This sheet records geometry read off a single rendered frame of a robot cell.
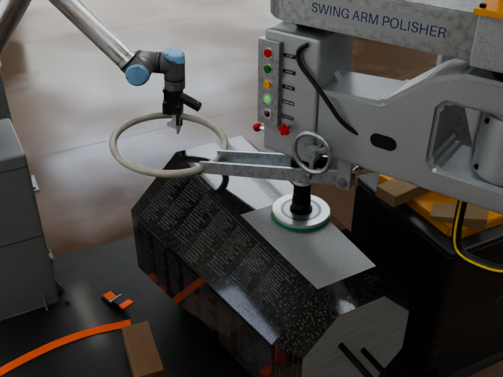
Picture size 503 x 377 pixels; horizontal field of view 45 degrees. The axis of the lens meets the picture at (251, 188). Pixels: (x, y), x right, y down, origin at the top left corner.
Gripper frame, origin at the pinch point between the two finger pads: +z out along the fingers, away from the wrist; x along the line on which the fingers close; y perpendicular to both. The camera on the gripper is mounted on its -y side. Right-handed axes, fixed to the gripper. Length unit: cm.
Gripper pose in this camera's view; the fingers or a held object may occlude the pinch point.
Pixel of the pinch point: (180, 128)
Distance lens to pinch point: 278.2
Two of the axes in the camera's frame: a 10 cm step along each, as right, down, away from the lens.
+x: -0.9, 5.8, -8.1
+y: -9.9, -1.0, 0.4
